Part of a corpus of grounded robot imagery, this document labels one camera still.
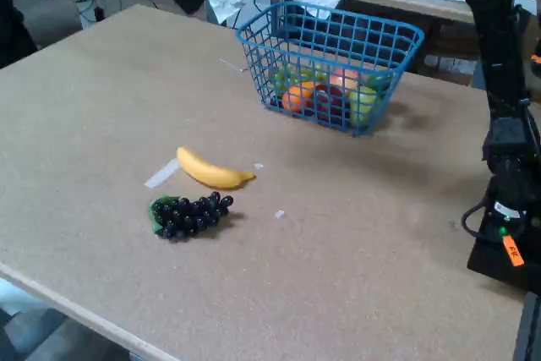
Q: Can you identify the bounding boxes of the yellow toy banana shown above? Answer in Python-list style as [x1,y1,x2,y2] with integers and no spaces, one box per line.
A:
[175,145,258,190]

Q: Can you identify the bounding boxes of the thin white tape sliver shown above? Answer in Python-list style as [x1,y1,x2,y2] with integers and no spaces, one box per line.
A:
[219,57,249,73]

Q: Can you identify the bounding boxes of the yellow-green toy fruit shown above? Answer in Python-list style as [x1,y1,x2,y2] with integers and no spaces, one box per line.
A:
[271,63,330,92]

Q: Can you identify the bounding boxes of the orange toy fruit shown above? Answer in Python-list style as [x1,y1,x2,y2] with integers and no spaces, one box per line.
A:
[281,80,316,114]

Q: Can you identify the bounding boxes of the pink red toy peach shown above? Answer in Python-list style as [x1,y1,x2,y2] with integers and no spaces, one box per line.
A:
[328,68,360,92]

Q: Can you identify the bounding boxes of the dark red toy pomegranate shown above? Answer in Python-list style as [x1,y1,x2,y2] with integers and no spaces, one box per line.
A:
[311,84,346,122]

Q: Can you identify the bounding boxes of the black office chair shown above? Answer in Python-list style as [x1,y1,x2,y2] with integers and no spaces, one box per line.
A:
[0,0,39,69]

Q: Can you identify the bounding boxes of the long white tape strip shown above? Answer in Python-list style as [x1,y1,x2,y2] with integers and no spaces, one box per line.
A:
[144,157,181,189]

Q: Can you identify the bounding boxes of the dark green toy fruit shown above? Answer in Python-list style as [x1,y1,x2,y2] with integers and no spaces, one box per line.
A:
[363,72,393,92]

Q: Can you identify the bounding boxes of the black toy grapes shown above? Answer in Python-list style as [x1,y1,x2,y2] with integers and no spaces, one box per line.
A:
[147,190,235,242]

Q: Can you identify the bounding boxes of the orange paper label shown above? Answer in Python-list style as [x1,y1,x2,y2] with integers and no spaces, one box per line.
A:
[501,233,526,268]

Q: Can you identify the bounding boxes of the blue wire basket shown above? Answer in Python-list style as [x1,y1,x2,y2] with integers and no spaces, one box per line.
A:
[235,0,426,138]

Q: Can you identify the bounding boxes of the wooden workbench with grey frame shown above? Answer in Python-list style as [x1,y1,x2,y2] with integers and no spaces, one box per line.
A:
[337,0,487,87]

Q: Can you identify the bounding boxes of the black base cable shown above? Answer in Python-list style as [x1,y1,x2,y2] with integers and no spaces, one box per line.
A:
[461,200,498,240]

